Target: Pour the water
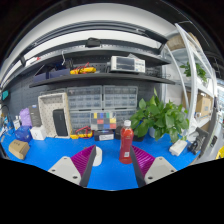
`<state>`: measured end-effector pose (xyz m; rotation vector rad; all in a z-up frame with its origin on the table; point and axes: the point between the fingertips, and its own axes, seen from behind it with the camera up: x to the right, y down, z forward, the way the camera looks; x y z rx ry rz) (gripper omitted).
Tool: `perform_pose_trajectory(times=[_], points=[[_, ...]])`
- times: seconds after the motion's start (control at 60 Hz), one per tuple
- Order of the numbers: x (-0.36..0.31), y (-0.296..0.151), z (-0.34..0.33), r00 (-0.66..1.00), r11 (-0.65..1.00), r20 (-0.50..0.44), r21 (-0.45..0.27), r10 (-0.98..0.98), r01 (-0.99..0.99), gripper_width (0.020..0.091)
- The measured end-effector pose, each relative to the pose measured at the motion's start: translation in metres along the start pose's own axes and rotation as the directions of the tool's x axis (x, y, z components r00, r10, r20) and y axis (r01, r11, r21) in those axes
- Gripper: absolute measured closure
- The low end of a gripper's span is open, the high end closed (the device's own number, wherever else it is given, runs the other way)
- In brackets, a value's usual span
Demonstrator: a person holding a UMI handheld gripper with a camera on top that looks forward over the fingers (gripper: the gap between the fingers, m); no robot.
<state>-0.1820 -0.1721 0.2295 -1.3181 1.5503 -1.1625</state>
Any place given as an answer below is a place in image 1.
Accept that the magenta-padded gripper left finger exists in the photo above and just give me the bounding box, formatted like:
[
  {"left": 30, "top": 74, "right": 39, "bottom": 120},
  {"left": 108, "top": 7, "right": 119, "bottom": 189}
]
[{"left": 47, "top": 144, "right": 98, "bottom": 188}]

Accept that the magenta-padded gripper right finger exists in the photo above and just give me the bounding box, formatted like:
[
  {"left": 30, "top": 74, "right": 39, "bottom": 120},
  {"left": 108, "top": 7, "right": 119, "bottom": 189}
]
[{"left": 129, "top": 145, "right": 178, "bottom": 189}]

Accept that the red drink bottle white cap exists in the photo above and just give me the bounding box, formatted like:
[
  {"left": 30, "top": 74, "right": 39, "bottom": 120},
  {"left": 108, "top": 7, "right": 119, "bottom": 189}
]
[{"left": 118, "top": 119, "right": 135, "bottom": 165}]

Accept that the white power adapter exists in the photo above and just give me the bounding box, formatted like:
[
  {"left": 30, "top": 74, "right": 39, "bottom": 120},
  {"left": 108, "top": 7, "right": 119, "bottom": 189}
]
[{"left": 168, "top": 138, "right": 189, "bottom": 157}]

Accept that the yellow multimeter with red leads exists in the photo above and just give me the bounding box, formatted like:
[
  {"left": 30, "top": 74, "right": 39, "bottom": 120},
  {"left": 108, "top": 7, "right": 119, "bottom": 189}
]
[
  {"left": 69, "top": 125, "right": 94, "bottom": 140},
  {"left": 69, "top": 62, "right": 97, "bottom": 75}
]

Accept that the white mug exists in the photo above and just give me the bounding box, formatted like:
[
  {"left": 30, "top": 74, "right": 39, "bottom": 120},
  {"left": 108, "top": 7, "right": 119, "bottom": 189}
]
[{"left": 92, "top": 146, "right": 104, "bottom": 167}]

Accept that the small white carton box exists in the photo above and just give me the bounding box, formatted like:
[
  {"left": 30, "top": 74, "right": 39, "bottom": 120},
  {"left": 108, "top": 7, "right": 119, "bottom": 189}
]
[{"left": 29, "top": 125, "right": 48, "bottom": 141}]

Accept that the black rectangular speaker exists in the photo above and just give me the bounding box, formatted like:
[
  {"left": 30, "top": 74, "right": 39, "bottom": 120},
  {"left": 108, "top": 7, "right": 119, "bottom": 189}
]
[{"left": 52, "top": 108, "right": 69, "bottom": 137}]

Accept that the grey small-parts drawer cabinet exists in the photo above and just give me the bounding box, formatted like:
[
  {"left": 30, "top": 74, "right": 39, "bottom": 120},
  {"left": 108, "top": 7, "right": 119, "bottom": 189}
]
[
  {"left": 102, "top": 85, "right": 139, "bottom": 110},
  {"left": 115, "top": 109, "right": 137, "bottom": 127},
  {"left": 69, "top": 110, "right": 93, "bottom": 132},
  {"left": 66, "top": 85, "right": 103, "bottom": 111}
]

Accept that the black metal stand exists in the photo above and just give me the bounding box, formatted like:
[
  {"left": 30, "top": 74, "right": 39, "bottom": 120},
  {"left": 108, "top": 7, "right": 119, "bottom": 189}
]
[{"left": 187, "top": 127, "right": 210, "bottom": 155}]

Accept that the black box with white label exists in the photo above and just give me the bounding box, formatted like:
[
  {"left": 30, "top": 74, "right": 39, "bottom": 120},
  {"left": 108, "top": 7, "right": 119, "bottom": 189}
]
[{"left": 93, "top": 129, "right": 115, "bottom": 142}]

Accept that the brown cardboard box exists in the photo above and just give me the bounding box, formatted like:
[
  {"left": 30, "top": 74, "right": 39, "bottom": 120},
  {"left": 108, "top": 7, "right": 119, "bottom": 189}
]
[{"left": 8, "top": 139, "right": 31, "bottom": 160}]

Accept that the green potted plant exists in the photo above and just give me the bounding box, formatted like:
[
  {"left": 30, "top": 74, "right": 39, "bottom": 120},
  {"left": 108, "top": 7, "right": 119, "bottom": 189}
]
[{"left": 129, "top": 87, "right": 190, "bottom": 144}]

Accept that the blue carton box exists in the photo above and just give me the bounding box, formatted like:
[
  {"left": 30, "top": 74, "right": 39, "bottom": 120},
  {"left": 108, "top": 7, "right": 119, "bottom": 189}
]
[{"left": 14, "top": 125, "right": 33, "bottom": 143}]

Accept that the beige perforated storage bin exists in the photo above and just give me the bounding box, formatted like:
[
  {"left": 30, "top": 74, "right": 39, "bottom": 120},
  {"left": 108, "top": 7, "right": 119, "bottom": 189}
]
[{"left": 37, "top": 92, "right": 73, "bottom": 139}]

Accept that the dark grey product box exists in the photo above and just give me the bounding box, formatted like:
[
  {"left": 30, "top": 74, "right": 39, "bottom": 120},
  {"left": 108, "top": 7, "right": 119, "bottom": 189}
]
[{"left": 28, "top": 104, "right": 43, "bottom": 128}]

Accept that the drawer cabinet with coloured drawers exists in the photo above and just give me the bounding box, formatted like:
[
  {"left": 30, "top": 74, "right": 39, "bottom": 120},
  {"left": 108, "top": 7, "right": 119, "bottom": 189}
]
[{"left": 89, "top": 110, "right": 118, "bottom": 132}]

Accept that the purple plastic bag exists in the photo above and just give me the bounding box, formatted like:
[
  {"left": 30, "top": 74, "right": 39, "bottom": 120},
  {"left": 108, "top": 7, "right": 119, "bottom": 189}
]
[{"left": 19, "top": 107, "right": 33, "bottom": 128}]

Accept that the teal holder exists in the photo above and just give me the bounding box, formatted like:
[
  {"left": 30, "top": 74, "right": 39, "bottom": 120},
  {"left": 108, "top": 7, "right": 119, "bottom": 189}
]
[{"left": 1, "top": 89, "right": 10, "bottom": 101}]

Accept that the dark navy storage bin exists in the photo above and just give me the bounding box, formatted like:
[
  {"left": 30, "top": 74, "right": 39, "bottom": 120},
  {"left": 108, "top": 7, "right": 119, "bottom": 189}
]
[
  {"left": 49, "top": 68, "right": 71, "bottom": 79},
  {"left": 32, "top": 63, "right": 51, "bottom": 83}
]

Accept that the black workbench shelf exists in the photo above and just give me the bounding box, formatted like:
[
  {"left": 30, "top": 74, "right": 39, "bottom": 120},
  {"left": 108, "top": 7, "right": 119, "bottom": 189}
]
[{"left": 28, "top": 72, "right": 176, "bottom": 89}]

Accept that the white metal shelving unit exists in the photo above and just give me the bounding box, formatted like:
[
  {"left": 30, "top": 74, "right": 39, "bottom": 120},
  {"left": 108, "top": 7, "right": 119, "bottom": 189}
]
[{"left": 159, "top": 23, "right": 224, "bottom": 141}]

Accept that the white oscilloscope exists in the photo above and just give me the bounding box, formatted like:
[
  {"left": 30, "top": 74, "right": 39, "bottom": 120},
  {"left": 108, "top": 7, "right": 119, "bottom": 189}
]
[{"left": 109, "top": 55, "right": 147, "bottom": 74}]

